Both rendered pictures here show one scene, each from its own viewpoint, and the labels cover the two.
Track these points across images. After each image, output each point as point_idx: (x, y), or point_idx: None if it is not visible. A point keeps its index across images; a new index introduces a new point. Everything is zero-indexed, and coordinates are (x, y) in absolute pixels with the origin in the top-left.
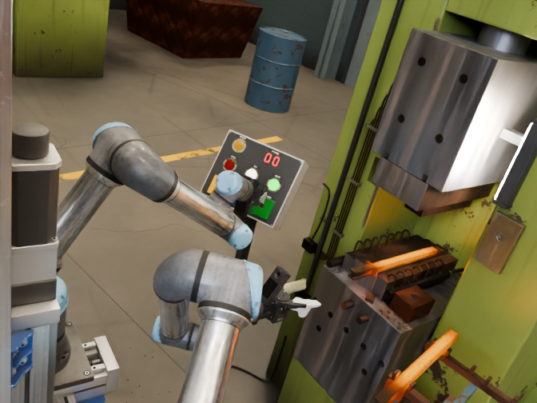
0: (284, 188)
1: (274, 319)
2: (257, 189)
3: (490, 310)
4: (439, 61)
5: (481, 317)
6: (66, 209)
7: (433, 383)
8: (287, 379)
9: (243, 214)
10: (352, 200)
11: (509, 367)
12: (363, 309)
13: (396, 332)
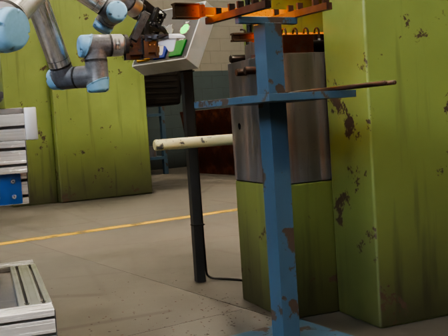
0: (193, 26)
1: (145, 53)
2: (153, 13)
3: (341, 3)
4: None
5: (339, 15)
6: None
7: (339, 117)
8: (238, 212)
9: (144, 34)
10: None
11: (365, 36)
12: (251, 66)
13: None
